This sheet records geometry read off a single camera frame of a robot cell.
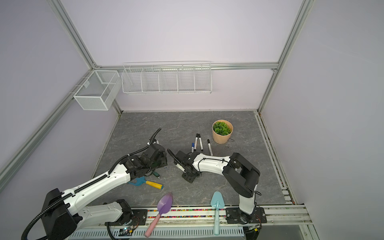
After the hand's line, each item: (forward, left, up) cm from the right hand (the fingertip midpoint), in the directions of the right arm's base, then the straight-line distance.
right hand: (191, 175), depth 88 cm
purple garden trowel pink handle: (-16, +14, 0) cm, 21 cm away
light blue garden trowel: (-14, -14, +2) cm, 20 cm away
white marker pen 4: (+19, 0, +1) cm, 19 cm away
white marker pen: (+22, -6, 0) cm, 23 cm away
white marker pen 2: (+26, -3, +1) cm, 27 cm away
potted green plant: (+24, -19, +12) cm, 33 cm away
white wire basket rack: (+54, +17, +32) cm, 65 cm away
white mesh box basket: (+46, +61, +28) cm, 81 cm away
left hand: (+3, +14, +14) cm, 20 cm away
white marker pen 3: (+19, -12, +1) cm, 22 cm away
